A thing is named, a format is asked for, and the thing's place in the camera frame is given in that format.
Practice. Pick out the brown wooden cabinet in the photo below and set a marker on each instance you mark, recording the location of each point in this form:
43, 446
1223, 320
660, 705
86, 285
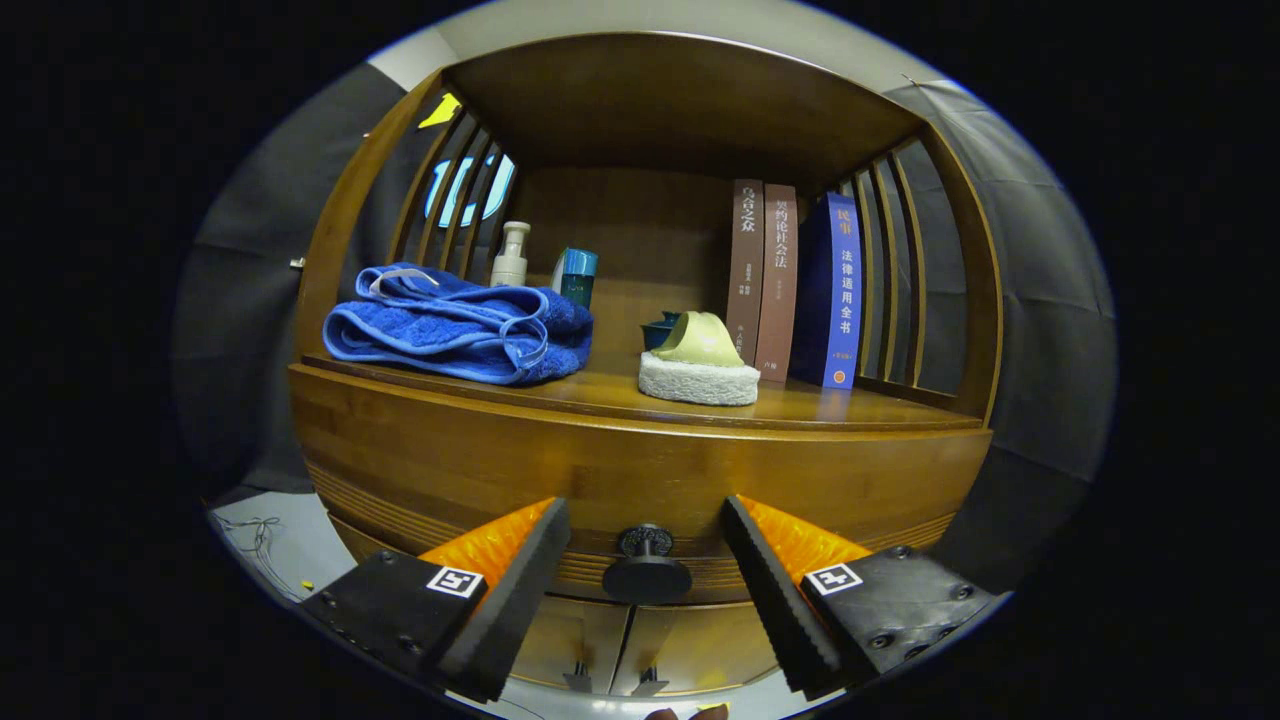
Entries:
680, 100

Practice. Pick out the blue lidded teacup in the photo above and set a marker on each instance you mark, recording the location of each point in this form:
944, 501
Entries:
655, 332

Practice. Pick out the dark brown book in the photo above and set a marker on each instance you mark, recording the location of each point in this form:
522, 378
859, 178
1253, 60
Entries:
745, 270

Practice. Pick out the green sponge with white pad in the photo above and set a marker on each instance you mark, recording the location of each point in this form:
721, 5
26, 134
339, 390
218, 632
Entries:
700, 385

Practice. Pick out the teal capped bottle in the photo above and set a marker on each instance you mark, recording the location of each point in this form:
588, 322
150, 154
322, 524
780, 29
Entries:
579, 275

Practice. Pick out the blue book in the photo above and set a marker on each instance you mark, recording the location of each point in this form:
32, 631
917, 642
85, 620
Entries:
840, 300

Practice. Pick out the white pump bottle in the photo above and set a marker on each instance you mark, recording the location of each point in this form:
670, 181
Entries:
510, 262

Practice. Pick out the wooden countertop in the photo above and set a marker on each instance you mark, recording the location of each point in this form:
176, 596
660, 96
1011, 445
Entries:
800, 405

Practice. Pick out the reddish brown book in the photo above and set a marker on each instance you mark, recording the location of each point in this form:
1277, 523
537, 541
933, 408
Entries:
777, 290

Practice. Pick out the blue folded towel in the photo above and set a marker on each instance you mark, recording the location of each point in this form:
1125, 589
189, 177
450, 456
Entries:
450, 330

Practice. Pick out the wooden cabinet door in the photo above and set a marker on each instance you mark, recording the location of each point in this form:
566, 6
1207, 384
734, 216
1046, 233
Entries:
700, 645
570, 640

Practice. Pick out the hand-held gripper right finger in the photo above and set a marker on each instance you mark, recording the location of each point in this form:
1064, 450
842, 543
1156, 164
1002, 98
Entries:
775, 600

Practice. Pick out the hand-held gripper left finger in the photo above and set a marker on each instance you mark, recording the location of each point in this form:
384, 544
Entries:
515, 600

